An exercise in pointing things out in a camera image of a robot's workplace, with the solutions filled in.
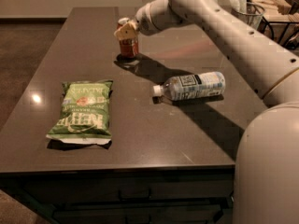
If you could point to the green chip bag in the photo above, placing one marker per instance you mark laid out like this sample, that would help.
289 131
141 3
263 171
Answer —
84 117

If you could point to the wooden tray rack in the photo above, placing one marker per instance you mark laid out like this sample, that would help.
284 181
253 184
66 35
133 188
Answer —
280 21

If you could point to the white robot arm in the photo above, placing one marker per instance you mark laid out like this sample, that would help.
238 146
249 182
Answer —
266 187

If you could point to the dark cabinet drawer lower left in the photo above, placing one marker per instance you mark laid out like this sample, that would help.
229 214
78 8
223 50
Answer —
189 214

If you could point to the red coke can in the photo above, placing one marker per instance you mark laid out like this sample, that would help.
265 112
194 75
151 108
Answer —
129 48

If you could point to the white napkins in cup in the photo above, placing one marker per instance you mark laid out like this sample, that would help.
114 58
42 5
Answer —
239 5

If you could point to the clear plastic water bottle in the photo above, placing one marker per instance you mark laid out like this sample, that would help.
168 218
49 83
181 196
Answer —
193 86

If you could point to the dark cabinet drawer upper left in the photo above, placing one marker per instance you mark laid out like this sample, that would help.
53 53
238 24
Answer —
129 188

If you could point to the dark cabinet drawer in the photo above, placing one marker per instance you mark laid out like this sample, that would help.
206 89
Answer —
129 188
189 214

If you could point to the metal mesh cup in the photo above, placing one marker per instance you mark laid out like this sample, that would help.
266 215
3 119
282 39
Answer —
250 13

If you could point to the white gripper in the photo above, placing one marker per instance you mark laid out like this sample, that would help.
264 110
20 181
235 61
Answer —
144 22

